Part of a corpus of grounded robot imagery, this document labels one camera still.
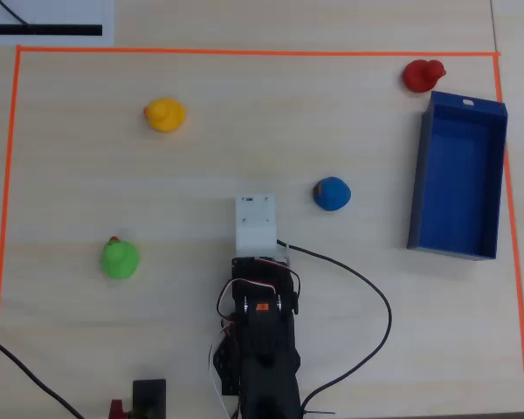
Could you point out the green rubber duck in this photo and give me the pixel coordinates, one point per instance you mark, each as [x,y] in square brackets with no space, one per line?
[120,261]

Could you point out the small black box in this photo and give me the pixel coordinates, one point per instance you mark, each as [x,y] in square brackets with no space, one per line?
[149,397]

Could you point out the red clamp knob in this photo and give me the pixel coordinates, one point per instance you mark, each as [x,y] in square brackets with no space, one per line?
[117,409]

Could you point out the white paper with black bar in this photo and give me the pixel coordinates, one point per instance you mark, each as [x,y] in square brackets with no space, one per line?
[70,13]

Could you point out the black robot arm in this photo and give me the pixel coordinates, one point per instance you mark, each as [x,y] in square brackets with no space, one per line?
[268,362]

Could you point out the black zip tie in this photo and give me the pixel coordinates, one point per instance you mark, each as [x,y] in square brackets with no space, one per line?
[321,412]

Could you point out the red rubber duck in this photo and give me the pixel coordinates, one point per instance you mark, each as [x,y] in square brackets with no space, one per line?
[421,76]

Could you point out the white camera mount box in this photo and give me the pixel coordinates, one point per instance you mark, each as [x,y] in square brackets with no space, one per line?
[255,222]

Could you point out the blue rubber duck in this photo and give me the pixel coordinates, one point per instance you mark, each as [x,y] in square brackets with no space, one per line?
[333,194]

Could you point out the blue plastic box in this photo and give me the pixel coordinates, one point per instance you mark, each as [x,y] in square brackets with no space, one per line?
[456,187]

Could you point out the yellow rubber duck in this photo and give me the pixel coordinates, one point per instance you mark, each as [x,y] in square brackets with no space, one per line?
[166,115]

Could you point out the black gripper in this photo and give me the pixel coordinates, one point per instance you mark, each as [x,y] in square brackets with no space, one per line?
[258,267]

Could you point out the orange tape strip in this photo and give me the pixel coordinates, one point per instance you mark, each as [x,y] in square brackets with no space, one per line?
[244,52]
[513,227]
[4,209]

